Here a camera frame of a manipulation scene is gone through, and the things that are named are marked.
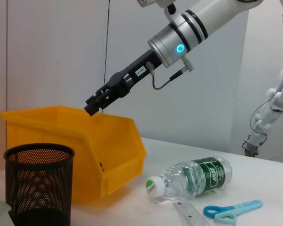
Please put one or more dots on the clear green-label water bottle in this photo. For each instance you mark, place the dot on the clear green-label water bottle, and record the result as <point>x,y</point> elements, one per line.
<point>202,176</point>

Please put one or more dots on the blue scissors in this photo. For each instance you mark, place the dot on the blue scissors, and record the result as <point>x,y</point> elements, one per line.
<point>238,207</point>

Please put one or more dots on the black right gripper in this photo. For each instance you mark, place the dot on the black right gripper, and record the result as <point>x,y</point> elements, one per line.
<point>141,67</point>

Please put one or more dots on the white humanoid robot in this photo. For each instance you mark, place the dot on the white humanoid robot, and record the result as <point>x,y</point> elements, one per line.
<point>273,113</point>

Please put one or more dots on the black mesh pen holder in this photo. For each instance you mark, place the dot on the black mesh pen holder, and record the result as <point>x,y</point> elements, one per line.
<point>37,188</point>

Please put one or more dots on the transparent plastic ruler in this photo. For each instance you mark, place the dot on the transparent plastic ruler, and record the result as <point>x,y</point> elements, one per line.
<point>191,214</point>

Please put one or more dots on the yellow plastic bin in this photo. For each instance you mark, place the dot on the yellow plastic bin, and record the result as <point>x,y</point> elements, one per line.
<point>61,127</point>

